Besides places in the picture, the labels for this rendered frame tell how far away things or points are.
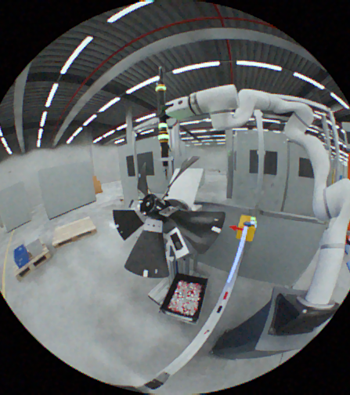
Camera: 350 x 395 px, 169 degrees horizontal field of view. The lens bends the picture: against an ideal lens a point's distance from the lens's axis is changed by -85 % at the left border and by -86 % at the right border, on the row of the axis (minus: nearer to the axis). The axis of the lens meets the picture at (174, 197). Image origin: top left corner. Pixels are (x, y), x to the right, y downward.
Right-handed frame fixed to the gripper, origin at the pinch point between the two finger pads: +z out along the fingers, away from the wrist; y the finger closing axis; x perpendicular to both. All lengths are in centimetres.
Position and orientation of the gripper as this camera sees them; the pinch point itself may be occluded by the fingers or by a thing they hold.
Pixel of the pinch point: (162, 115)
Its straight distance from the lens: 56.2
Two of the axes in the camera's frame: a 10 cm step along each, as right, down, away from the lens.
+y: 5.9, -2.7, 7.6
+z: -8.0, -1.3, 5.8
